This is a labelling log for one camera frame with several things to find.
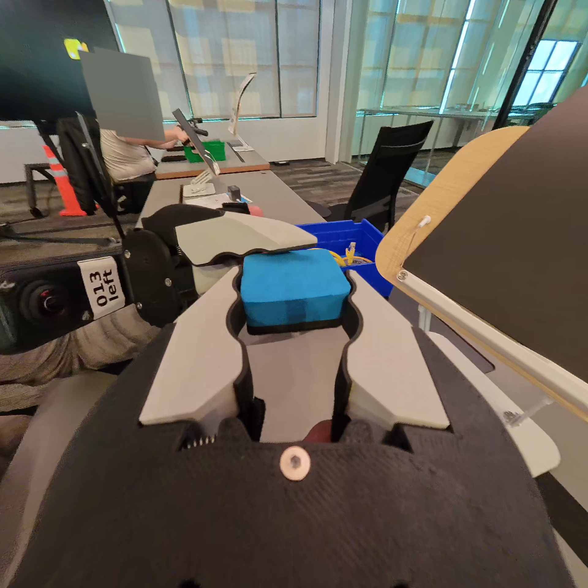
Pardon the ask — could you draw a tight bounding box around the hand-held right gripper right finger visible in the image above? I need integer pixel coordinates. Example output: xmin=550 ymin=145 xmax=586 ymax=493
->
xmin=336 ymin=271 xmax=451 ymax=432

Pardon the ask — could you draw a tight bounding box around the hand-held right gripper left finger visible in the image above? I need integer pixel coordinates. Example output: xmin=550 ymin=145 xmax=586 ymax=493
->
xmin=140 ymin=269 xmax=253 ymax=428

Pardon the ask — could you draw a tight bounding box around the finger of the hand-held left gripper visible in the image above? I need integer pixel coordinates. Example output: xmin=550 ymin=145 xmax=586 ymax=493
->
xmin=175 ymin=212 xmax=319 ymax=269
xmin=190 ymin=262 xmax=241 ymax=296

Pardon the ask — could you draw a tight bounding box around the blue whiteboard eraser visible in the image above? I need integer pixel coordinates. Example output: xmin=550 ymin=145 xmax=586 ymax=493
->
xmin=239 ymin=248 xmax=355 ymax=335

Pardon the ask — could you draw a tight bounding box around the blue plastic bin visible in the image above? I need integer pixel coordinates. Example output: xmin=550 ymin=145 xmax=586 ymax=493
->
xmin=296 ymin=219 xmax=397 ymax=300

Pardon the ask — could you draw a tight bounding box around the person's left forearm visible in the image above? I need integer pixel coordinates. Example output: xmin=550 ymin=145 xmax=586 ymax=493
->
xmin=0 ymin=317 xmax=164 ymax=414

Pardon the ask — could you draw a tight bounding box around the yellow item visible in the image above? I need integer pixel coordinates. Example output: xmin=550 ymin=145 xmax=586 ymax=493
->
xmin=316 ymin=243 xmax=374 ymax=269

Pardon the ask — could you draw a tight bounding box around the orange traffic cone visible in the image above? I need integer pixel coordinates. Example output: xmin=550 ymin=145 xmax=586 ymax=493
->
xmin=43 ymin=145 xmax=89 ymax=218

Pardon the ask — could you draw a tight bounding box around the black office chair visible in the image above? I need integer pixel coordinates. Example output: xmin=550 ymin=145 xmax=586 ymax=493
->
xmin=55 ymin=114 xmax=126 ymax=241

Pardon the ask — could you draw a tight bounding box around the black mesh chair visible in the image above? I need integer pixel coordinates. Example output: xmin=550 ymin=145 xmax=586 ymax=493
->
xmin=308 ymin=120 xmax=434 ymax=233

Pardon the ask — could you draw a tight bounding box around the black backdrop board stand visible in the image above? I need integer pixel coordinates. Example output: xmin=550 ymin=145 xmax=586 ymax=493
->
xmin=375 ymin=88 xmax=588 ymax=425

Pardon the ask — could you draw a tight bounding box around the black wall screen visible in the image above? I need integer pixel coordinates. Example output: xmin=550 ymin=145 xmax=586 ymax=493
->
xmin=0 ymin=0 xmax=122 ymax=123

